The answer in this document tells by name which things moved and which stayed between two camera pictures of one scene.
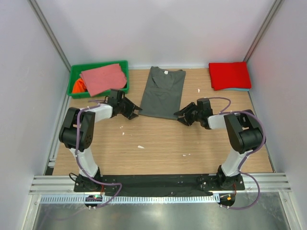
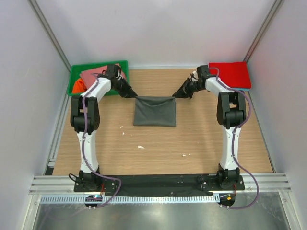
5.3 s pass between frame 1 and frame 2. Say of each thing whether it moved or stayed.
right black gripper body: moved
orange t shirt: stayed
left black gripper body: moved
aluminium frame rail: stayed
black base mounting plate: stayed
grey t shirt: moved
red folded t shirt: stayed
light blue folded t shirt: stayed
